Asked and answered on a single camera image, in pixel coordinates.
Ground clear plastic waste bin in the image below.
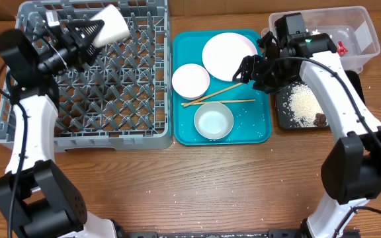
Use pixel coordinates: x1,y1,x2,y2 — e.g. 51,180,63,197
261,5,381,75

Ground upper wooden chopstick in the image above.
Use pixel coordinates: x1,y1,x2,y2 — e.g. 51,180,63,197
182,83,243,107

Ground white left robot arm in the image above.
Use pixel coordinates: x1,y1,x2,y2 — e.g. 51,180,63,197
0,5,130,237

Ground black food waste tray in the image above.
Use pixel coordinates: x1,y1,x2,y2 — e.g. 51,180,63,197
273,70,370,130

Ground white green bowl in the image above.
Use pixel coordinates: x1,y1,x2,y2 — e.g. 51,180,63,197
194,102,234,140

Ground lower wooden chopstick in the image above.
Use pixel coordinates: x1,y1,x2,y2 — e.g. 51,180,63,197
181,99,256,107

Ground white napkin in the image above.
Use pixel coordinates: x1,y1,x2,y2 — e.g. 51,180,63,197
311,29,332,38

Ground grey dishwasher rack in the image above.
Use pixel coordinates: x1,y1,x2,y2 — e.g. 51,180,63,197
0,0,174,153

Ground large pink plate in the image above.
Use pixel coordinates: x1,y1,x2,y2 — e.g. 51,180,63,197
202,32,258,82

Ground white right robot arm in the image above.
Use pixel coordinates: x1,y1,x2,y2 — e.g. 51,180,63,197
233,13,381,238

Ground brown food scrap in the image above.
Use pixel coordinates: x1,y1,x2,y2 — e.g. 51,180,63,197
314,113,327,127

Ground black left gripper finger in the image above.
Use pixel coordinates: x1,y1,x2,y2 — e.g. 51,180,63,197
66,20,105,46
67,44,100,71

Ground teal serving tray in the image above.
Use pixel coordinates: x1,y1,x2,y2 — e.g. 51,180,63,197
173,29,272,145

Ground red candy wrapper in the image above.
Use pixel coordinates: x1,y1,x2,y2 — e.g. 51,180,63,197
337,41,349,57

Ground wooden chopstick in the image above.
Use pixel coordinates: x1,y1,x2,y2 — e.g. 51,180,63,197
181,99,256,107
182,83,243,107

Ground small pink bowl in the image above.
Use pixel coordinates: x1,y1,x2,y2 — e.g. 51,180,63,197
172,63,210,100

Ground cream paper cup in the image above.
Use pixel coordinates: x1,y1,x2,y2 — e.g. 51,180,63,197
91,5,130,48

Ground pile of white rice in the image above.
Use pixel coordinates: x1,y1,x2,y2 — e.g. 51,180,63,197
282,83,324,128

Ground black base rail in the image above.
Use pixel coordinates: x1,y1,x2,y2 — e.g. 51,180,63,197
120,229,310,238

